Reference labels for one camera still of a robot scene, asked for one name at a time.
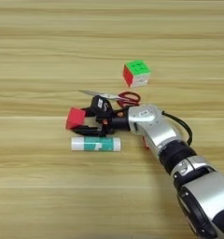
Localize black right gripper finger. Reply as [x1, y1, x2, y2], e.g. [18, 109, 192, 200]
[73, 125, 107, 138]
[81, 106, 99, 119]

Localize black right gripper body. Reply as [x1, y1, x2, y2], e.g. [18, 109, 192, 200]
[94, 105, 131, 137]

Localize red cube block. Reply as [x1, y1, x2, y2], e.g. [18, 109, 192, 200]
[64, 106, 87, 131]

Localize red handled scissors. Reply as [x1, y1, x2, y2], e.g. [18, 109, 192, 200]
[78, 89, 142, 108]

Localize Rubik's cube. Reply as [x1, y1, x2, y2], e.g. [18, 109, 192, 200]
[121, 59, 152, 89]

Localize small black box white label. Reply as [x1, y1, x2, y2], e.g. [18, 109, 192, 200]
[91, 94, 114, 115]

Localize white green glue stick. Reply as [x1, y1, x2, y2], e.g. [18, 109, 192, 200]
[70, 135, 122, 153]

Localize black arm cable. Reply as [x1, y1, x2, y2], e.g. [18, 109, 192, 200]
[161, 110, 193, 147]

